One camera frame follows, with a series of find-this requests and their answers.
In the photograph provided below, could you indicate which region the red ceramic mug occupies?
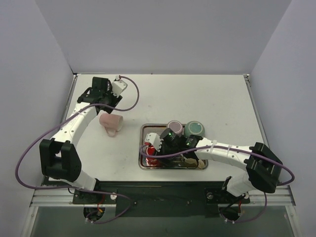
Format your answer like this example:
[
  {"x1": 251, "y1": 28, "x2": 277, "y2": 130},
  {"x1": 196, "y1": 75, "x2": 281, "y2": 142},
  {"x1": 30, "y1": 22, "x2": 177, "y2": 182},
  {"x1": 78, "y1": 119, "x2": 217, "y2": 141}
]
[{"x1": 145, "y1": 142, "x2": 160, "y2": 167}]

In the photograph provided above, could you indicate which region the pink faceted ceramic mug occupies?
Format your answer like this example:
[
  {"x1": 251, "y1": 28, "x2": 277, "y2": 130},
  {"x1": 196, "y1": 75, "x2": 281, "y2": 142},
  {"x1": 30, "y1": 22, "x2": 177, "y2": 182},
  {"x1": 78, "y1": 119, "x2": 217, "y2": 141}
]
[{"x1": 99, "y1": 113, "x2": 123, "y2": 137}]

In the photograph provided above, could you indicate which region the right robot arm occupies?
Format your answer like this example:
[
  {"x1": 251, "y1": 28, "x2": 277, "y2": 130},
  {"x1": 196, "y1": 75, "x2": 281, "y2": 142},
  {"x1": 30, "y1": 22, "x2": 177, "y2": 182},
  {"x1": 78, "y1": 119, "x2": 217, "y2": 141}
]
[{"x1": 146, "y1": 128, "x2": 282, "y2": 202}]

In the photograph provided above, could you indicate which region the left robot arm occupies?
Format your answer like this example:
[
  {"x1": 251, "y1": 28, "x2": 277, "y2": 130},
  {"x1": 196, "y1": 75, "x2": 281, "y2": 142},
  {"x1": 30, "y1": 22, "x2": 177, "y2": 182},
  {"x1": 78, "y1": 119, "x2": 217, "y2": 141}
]
[{"x1": 39, "y1": 77, "x2": 127, "y2": 203}]

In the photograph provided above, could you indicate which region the lilac ceramic mug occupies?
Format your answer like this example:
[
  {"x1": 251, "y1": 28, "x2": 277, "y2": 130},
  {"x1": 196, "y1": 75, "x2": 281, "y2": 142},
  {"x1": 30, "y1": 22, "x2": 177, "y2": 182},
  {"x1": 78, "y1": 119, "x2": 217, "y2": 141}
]
[{"x1": 167, "y1": 120, "x2": 184, "y2": 136}]

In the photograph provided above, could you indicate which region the teal speckled ceramic mug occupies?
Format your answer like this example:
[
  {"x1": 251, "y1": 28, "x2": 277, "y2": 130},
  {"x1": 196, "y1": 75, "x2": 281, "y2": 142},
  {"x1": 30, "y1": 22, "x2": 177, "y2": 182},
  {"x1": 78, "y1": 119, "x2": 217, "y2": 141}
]
[{"x1": 184, "y1": 121, "x2": 205, "y2": 137}]

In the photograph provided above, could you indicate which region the cream ceramic mug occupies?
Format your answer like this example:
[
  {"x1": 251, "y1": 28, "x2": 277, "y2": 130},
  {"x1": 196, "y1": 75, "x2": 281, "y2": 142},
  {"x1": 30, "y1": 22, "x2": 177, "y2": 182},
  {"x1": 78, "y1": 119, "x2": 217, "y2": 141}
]
[{"x1": 184, "y1": 158, "x2": 205, "y2": 169}]

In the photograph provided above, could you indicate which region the stainless steel tray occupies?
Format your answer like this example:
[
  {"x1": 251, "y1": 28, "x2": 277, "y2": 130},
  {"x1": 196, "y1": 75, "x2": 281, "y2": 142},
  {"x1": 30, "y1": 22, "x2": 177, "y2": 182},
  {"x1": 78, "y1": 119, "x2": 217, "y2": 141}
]
[{"x1": 138, "y1": 123, "x2": 208, "y2": 170}]

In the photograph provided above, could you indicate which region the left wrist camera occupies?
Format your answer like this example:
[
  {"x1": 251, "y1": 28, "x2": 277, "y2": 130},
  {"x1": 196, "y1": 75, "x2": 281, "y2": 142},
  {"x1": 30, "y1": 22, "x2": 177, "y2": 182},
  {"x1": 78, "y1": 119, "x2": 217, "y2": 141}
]
[{"x1": 112, "y1": 75, "x2": 128, "y2": 97}]

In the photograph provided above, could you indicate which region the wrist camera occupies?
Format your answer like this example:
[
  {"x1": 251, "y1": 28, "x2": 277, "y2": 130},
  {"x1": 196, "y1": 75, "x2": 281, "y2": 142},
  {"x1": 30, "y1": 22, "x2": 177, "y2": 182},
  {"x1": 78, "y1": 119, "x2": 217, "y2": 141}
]
[
  {"x1": 145, "y1": 133, "x2": 162, "y2": 152},
  {"x1": 112, "y1": 75, "x2": 128, "y2": 97}
]

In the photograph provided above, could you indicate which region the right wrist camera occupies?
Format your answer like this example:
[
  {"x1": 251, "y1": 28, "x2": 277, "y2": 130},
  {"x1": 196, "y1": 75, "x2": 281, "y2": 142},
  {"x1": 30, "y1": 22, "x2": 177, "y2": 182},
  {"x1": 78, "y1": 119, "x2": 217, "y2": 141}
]
[{"x1": 145, "y1": 133, "x2": 162, "y2": 152}]

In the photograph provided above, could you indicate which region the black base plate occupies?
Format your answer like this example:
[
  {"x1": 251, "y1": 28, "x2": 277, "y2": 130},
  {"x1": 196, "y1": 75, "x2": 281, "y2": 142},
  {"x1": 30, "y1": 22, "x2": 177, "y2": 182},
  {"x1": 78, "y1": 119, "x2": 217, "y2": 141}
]
[{"x1": 43, "y1": 180, "x2": 251, "y2": 219}]

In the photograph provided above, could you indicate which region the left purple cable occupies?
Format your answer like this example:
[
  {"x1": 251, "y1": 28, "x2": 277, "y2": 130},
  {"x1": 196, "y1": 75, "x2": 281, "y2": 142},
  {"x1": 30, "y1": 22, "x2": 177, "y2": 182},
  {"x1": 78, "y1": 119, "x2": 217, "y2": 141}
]
[{"x1": 15, "y1": 75, "x2": 140, "y2": 225}]

